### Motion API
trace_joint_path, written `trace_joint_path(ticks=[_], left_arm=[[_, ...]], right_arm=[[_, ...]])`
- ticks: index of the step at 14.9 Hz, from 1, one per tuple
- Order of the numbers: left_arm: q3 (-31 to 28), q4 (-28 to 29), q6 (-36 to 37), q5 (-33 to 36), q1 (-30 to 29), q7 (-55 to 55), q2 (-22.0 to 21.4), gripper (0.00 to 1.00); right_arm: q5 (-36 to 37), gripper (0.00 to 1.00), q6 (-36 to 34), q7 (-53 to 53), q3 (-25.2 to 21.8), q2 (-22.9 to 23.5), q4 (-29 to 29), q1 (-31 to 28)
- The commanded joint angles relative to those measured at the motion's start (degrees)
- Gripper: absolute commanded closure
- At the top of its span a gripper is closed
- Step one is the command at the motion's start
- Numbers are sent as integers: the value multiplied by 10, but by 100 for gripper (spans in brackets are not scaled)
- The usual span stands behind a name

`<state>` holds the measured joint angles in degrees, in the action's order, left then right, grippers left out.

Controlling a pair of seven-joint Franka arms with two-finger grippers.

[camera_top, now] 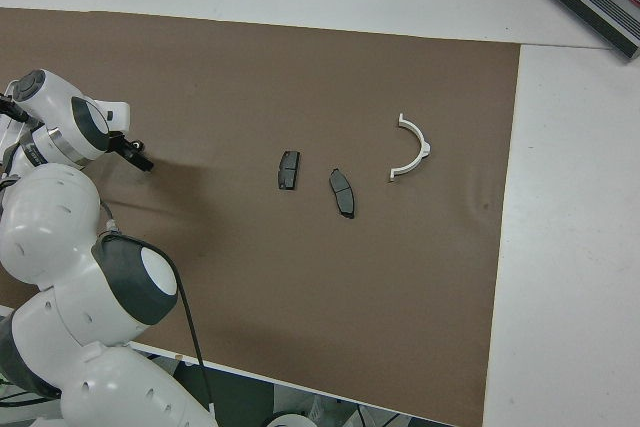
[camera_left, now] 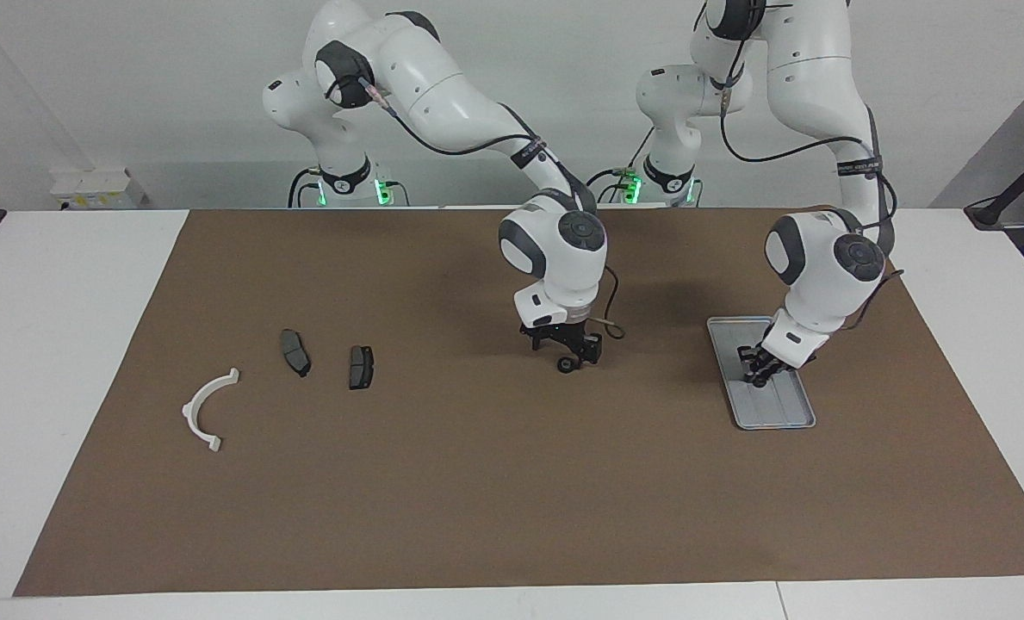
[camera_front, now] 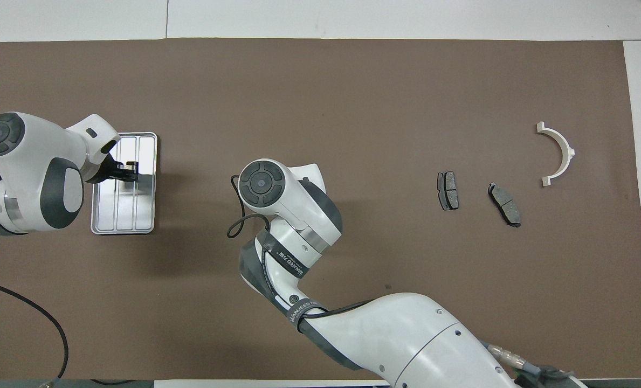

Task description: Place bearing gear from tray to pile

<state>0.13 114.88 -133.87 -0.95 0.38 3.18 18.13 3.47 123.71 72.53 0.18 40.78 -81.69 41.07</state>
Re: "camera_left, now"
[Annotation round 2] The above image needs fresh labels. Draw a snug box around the white curved plastic bracket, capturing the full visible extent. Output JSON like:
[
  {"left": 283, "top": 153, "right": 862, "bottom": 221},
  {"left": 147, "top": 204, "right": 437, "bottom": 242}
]
[{"left": 182, "top": 368, "right": 241, "bottom": 453}]

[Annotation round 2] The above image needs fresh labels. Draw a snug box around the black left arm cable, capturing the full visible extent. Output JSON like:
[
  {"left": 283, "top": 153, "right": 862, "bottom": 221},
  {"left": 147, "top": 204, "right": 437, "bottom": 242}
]
[{"left": 718, "top": 0, "right": 907, "bottom": 333}]

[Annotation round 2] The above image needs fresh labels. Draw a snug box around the slanted dark grey brake pad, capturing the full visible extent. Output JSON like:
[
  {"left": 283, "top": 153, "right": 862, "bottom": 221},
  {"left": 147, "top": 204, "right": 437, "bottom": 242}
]
[{"left": 280, "top": 329, "right": 312, "bottom": 378}]

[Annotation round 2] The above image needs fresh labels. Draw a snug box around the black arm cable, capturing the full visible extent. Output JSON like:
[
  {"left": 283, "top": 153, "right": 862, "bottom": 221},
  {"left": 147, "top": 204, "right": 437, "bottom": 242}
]
[
  {"left": 718, "top": 0, "right": 907, "bottom": 333},
  {"left": 359, "top": 76, "right": 625, "bottom": 339}
]

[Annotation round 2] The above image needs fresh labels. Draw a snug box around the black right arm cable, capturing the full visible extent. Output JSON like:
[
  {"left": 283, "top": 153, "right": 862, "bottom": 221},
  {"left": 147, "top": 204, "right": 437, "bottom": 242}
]
[{"left": 359, "top": 76, "right": 625, "bottom": 339}]

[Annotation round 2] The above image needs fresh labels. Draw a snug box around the brown table mat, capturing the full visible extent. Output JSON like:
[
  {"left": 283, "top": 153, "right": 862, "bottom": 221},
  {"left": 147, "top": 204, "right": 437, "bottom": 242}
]
[{"left": 14, "top": 207, "right": 1024, "bottom": 597}]

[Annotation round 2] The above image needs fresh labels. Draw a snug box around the grey metal tray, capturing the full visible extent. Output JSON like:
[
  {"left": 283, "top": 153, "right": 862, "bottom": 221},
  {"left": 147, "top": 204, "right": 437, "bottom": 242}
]
[{"left": 706, "top": 316, "right": 816, "bottom": 431}]

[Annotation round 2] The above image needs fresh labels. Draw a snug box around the black stand with rod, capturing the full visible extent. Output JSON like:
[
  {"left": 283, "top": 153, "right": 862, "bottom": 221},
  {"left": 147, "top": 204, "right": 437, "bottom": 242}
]
[{"left": 965, "top": 138, "right": 1024, "bottom": 229}]

